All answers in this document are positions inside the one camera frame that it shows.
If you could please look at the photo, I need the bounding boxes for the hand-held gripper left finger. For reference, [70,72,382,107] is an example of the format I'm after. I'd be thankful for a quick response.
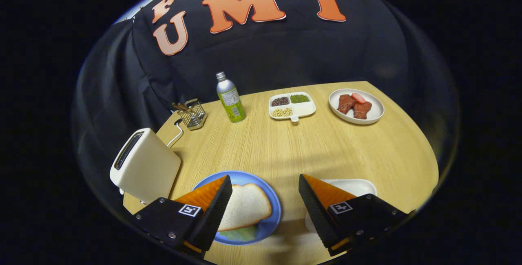
[133,175,233,257]

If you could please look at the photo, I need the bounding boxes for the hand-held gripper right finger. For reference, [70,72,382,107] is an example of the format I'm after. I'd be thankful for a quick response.
[299,174,409,257]

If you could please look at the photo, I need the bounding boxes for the green lettuce leaf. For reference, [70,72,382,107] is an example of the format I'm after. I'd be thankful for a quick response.
[220,225,258,242]

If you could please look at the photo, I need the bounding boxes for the rounded toasted bread slice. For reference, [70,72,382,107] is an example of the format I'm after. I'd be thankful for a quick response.
[217,183,272,232]

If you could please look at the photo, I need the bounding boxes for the blue plate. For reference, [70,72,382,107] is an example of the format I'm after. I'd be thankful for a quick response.
[192,170,282,246]

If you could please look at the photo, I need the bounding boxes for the white rectangular plate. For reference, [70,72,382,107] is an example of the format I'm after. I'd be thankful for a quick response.
[305,179,378,233]

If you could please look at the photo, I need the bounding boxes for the white toaster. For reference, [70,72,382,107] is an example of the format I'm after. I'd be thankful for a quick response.
[109,128,181,205]

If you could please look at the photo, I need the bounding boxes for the white divided dish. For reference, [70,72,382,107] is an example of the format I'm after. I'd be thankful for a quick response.
[268,92,316,123]

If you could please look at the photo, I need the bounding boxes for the brown meat piece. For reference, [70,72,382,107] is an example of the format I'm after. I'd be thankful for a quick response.
[337,94,356,114]
[353,101,372,119]

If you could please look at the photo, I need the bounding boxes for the silver green bottle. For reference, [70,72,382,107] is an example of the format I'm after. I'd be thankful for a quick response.
[216,71,246,123]

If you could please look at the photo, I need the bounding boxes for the white round plate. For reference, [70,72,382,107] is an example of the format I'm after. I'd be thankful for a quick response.
[329,88,385,125]

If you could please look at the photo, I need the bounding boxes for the white toaster cable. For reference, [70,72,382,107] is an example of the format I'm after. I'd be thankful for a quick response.
[166,123,184,148]

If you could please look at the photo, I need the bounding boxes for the wire mesh basket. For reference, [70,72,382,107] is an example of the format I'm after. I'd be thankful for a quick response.
[177,98,208,130]

